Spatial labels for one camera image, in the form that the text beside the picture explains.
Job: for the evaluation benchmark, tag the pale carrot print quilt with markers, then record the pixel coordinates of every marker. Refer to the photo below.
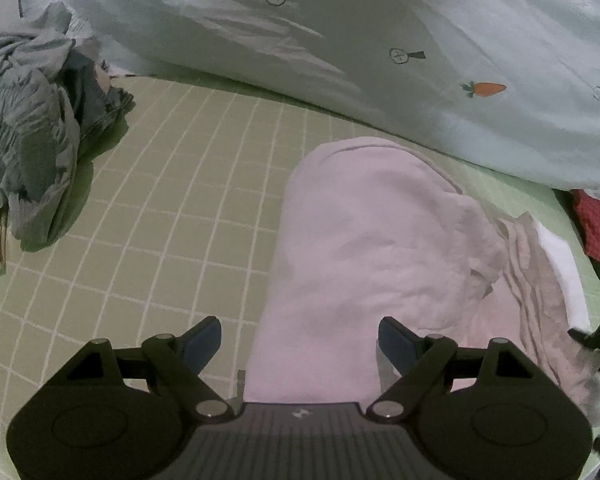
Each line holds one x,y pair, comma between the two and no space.
380,10

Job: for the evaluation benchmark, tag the grey-blue garment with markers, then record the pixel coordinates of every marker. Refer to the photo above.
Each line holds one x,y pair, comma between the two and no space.
30,110

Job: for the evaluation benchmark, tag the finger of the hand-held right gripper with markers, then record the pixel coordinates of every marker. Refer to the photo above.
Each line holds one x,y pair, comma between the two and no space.
599,340

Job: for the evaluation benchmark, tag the white garment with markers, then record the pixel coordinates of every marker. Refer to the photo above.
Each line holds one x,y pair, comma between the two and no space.
370,240

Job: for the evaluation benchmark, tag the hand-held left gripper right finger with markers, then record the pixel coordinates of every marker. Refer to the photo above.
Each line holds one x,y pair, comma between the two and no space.
396,345

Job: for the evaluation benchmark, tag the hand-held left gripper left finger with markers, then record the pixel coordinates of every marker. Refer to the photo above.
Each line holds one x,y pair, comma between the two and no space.
203,347

